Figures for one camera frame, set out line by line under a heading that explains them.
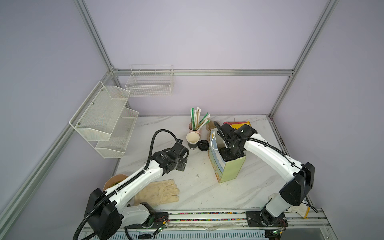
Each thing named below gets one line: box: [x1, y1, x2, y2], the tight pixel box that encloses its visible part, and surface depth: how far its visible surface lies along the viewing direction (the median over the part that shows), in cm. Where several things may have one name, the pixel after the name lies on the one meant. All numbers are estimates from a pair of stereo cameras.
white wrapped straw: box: [194, 106, 201, 130], surface depth 103 cm
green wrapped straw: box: [191, 107, 195, 131], surface depth 103 cm
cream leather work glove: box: [134, 179, 180, 207], surface depth 84 cm
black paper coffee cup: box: [186, 132, 200, 150], surface depth 98 cm
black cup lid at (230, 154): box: [218, 147, 245, 162], surface depth 69 cm
